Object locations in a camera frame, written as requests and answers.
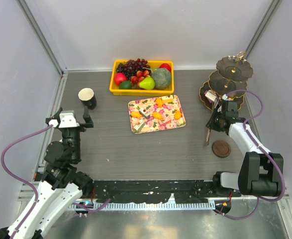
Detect metal serving tongs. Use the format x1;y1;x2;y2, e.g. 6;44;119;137
205;99;220;146

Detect yellow plastic fruit bin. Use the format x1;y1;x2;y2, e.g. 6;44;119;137
109;59;175;97

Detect green white cake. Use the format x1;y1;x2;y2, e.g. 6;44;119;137
133;121;145;132

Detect yellow layered cake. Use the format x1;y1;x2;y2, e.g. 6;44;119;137
161;95;174;103

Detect floral serving tray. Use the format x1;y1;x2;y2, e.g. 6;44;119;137
128;95;186;134

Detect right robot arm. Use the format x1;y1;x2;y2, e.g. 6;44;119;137
206;101;285;198

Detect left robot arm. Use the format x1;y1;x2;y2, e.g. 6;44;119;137
0;107;94;239

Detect black paper cup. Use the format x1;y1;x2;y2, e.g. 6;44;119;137
78;88;97;110

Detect round wooden coaster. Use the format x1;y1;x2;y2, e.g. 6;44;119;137
212;140;231;158

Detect three-tier black cake stand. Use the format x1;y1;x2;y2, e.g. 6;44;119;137
198;51;254;110

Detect orange fish cookie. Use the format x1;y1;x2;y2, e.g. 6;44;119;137
130;111;142;119
152;112;163;120
174;111;182;120
156;98;164;108

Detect green lime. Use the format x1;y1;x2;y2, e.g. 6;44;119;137
119;80;132;90

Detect red apple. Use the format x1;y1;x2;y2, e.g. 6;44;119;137
114;73;127;86

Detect red cherries cluster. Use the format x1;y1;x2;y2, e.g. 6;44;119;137
130;70;151;85

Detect dark red grape bunch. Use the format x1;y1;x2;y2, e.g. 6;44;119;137
116;58;150;78

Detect green pear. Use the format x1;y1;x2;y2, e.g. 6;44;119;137
139;77;155;90

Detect green melon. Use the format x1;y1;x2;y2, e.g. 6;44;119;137
152;68;172;90

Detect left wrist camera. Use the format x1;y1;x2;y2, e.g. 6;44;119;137
45;111;79;128

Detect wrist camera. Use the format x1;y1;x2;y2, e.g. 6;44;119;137
222;94;233;101
45;111;79;128

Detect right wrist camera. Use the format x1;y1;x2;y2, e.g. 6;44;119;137
222;94;233;101

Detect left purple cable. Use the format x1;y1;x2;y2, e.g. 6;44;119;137
0;123;56;239

